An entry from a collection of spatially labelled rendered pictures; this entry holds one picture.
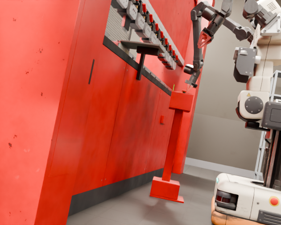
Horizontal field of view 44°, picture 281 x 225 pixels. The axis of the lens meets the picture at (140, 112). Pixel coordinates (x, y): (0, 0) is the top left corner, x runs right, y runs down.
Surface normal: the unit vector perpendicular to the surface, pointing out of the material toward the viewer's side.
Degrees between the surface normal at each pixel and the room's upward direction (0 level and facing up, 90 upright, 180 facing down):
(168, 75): 90
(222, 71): 90
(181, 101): 90
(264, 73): 90
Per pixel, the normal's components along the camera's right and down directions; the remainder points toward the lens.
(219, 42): -0.20, -0.08
